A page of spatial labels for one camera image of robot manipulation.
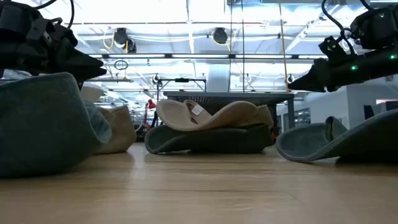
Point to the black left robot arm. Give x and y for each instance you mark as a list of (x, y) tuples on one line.
[(12, 15)]

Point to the dark green baseball cap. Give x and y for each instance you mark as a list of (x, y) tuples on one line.
[(40, 124), (367, 140), (205, 140)]

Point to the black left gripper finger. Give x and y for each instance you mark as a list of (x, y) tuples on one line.
[(90, 73), (81, 59)]

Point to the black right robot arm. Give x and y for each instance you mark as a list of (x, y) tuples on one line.
[(376, 28)]

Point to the tan baseball cap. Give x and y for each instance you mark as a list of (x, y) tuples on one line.
[(224, 116), (119, 130)]

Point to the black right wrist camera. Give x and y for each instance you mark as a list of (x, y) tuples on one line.
[(331, 46)]

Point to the black ceiling light rail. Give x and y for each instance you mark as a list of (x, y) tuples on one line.
[(169, 56)]

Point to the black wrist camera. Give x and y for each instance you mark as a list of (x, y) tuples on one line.
[(40, 29), (331, 46)]

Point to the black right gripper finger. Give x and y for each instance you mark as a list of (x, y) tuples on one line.
[(314, 79)]

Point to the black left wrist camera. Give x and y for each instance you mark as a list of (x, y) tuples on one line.
[(40, 29)]

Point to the black metal gantry frame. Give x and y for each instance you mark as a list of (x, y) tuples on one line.
[(182, 80)]

